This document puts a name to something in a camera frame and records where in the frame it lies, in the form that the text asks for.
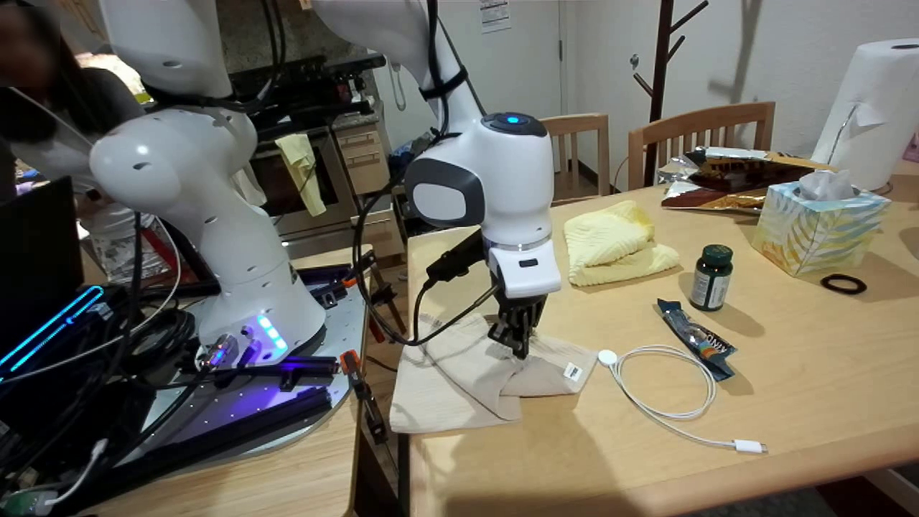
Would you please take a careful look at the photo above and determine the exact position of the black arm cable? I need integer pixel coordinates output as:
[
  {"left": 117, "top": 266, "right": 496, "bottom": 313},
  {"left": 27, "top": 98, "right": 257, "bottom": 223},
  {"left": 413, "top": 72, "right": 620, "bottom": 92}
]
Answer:
[{"left": 347, "top": 0, "right": 502, "bottom": 349}]

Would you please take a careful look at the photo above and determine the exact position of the wooden drawer cabinet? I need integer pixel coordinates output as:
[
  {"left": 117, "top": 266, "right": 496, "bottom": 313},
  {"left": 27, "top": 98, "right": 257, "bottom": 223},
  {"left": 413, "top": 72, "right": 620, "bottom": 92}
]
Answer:
[{"left": 334, "top": 120, "right": 397, "bottom": 253}]

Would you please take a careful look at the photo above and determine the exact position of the yellow cloth towel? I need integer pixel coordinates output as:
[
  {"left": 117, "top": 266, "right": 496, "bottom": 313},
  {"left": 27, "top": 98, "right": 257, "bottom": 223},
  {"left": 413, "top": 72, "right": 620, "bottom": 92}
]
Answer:
[{"left": 559, "top": 197, "right": 683, "bottom": 289}]

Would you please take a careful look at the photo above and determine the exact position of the dark snack bar wrapper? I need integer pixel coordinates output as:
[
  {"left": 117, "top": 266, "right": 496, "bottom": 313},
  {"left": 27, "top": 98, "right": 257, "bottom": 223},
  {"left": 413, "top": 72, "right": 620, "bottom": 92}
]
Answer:
[{"left": 653, "top": 295, "right": 740, "bottom": 385}]

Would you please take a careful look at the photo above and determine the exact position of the yellow hanging rag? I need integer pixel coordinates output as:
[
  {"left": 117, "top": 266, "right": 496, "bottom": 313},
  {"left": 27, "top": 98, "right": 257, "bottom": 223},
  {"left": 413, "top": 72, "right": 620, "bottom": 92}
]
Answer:
[{"left": 274, "top": 128, "right": 328, "bottom": 217}]

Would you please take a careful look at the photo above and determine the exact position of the wooden slat-back chair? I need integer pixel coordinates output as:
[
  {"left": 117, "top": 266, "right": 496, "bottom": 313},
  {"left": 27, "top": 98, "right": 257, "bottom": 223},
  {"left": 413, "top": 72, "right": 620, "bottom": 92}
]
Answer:
[
  {"left": 626, "top": 98, "right": 782, "bottom": 190},
  {"left": 542, "top": 111, "right": 615, "bottom": 204}
]

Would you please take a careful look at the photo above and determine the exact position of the dark wooden coat rack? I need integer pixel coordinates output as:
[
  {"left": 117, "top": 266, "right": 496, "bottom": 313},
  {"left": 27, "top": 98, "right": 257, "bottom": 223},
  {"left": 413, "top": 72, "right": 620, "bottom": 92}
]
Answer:
[{"left": 630, "top": 0, "right": 716, "bottom": 190}]

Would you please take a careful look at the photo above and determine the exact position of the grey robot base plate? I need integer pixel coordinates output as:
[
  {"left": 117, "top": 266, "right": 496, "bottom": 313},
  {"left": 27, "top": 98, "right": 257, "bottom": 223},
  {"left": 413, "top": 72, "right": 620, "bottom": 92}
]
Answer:
[{"left": 123, "top": 242, "right": 377, "bottom": 471}]

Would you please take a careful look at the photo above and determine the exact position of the dark green pill bottle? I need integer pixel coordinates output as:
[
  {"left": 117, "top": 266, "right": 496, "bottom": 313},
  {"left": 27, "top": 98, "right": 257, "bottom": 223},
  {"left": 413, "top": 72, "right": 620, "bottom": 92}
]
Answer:
[{"left": 686, "top": 242, "right": 739, "bottom": 313}]

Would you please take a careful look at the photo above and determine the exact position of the white electric water boiler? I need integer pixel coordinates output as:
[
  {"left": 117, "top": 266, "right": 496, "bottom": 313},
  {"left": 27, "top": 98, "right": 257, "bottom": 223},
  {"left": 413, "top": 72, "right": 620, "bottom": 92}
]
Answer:
[{"left": 809, "top": 38, "right": 919, "bottom": 196}]

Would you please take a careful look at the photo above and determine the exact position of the white charging cable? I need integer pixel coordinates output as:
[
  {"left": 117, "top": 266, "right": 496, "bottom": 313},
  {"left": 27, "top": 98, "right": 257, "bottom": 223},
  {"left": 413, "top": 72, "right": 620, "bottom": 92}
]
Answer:
[{"left": 595, "top": 341, "right": 771, "bottom": 459}]

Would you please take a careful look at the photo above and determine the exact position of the white paper wall notice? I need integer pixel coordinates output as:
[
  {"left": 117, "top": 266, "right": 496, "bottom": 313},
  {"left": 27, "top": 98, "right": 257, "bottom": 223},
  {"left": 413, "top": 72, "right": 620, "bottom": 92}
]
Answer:
[{"left": 476, "top": 0, "right": 514, "bottom": 38}]

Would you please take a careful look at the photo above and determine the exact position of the person with dark hair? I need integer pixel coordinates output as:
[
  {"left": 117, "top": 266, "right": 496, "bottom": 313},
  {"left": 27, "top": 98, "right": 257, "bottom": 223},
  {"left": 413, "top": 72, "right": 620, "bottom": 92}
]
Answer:
[{"left": 0, "top": 0, "right": 146, "bottom": 183}]

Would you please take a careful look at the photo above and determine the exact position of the black rubber ring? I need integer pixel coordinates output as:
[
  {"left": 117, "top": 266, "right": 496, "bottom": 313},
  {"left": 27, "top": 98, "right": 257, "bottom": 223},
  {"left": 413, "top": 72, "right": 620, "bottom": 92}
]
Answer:
[{"left": 819, "top": 269, "right": 871, "bottom": 299}]

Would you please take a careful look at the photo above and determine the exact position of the black box with blue light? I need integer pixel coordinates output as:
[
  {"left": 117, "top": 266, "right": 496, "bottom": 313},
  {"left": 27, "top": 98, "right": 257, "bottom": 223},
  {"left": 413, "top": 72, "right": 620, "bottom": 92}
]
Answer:
[{"left": 0, "top": 282, "right": 110, "bottom": 378}]

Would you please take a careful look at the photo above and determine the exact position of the red black clamp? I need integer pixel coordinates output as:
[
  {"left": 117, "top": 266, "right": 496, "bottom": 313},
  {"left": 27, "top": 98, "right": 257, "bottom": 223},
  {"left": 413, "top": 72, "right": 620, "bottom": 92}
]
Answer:
[{"left": 338, "top": 347, "right": 389, "bottom": 446}]

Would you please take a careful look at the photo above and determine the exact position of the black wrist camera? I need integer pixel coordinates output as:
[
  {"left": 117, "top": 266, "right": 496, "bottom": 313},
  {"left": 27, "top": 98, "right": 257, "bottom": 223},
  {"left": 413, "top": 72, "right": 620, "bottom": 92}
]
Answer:
[{"left": 426, "top": 227, "right": 493, "bottom": 286}]

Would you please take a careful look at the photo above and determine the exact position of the black laptop screen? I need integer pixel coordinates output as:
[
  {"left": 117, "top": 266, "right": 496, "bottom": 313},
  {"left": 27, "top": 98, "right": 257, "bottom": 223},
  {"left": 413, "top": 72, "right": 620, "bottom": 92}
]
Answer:
[{"left": 0, "top": 176, "right": 83, "bottom": 338}]

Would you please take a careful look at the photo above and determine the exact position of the beige cloth towel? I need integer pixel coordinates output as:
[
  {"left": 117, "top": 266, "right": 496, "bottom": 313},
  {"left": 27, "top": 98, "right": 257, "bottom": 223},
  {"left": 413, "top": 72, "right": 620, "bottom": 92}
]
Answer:
[{"left": 384, "top": 313, "right": 598, "bottom": 440}]

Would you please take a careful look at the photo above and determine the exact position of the brown snack bag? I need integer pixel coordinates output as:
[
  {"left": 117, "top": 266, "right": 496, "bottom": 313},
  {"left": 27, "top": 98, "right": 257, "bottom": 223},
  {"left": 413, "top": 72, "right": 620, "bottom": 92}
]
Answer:
[{"left": 686, "top": 144, "right": 834, "bottom": 196}]

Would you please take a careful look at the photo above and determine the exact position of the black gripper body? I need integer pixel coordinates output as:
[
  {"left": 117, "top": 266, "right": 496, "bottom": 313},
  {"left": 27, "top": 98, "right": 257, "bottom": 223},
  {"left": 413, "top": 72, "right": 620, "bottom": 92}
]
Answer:
[{"left": 488, "top": 283, "right": 551, "bottom": 328}]

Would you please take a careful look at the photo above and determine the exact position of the patterned tissue box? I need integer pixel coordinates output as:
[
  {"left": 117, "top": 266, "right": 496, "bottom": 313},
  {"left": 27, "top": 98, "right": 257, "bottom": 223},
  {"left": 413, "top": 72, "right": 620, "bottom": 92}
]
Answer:
[{"left": 749, "top": 168, "right": 894, "bottom": 282}]

